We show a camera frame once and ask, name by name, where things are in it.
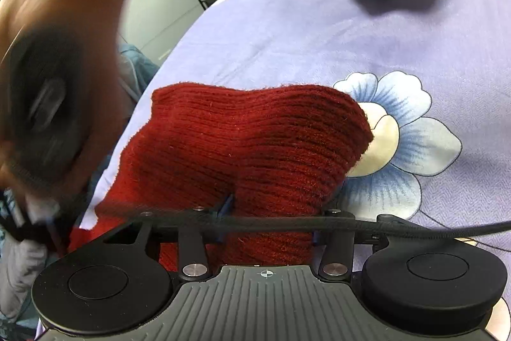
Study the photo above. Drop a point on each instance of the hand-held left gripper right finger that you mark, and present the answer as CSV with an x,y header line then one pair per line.
x,y
337,243

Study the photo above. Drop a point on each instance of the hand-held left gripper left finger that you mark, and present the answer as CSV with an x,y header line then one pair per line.
x,y
193,241

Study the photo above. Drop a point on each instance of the red knitted cloth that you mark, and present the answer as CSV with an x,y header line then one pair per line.
x,y
259,141

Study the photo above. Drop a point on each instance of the light blue cloth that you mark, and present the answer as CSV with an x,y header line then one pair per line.
x,y
135,65

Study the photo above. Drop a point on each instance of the white cloth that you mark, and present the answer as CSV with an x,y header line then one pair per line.
x,y
16,265

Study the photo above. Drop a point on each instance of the purple floral bedsheet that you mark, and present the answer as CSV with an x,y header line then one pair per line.
x,y
299,45

